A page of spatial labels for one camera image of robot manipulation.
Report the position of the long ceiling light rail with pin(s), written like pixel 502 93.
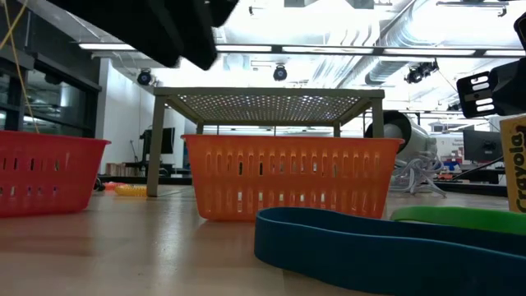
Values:
pixel 328 50

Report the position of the green perforated metal shelf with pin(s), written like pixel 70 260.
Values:
pixel 267 92

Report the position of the dark glass window frame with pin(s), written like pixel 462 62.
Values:
pixel 53 103

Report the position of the yellow green Crayola box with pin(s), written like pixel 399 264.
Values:
pixel 515 164

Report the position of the black track spotlight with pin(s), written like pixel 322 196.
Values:
pixel 419 72
pixel 280 73
pixel 144 77

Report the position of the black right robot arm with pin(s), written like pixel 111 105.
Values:
pixel 521 30

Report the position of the green rubber band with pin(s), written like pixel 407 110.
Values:
pixel 460 218

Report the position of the brown cardboard boxes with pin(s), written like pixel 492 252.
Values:
pixel 119 169

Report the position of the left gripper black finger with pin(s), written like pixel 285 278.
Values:
pixel 197 37
pixel 135 29

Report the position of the blue rubber band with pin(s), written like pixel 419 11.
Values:
pixel 370 255

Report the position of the black computer monitor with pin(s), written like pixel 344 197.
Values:
pixel 164 140
pixel 483 146

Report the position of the red slotted plastic basket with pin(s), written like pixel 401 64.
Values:
pixel 45 177

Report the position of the orange slotted plastic basket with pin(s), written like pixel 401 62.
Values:
pixel 287 185

